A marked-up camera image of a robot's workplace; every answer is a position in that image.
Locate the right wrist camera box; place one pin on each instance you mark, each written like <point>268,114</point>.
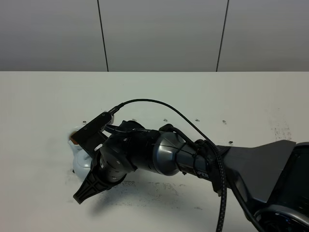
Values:
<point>91,135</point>

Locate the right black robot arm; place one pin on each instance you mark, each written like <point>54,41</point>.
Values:
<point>270,182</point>

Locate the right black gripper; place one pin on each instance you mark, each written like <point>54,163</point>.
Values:
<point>110,169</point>

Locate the light blue porcelain teapot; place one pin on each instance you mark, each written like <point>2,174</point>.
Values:
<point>81,160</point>

